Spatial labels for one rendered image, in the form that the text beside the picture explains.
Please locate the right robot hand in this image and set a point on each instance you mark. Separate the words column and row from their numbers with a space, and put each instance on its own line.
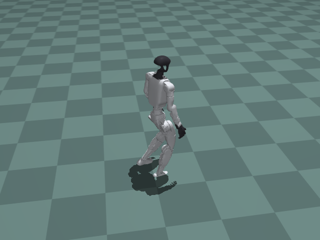
column 181, row 131

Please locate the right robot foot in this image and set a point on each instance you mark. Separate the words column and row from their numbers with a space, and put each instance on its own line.
column 163, row 173

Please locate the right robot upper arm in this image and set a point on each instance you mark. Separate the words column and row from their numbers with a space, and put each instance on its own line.
column 169, row 88

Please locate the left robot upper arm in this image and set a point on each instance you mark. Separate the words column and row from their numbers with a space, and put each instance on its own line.
column 146, row 82

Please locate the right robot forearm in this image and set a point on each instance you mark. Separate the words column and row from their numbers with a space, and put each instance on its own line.
column 175, row 117

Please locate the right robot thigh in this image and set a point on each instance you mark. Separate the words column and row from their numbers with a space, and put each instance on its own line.
column 168, row 129

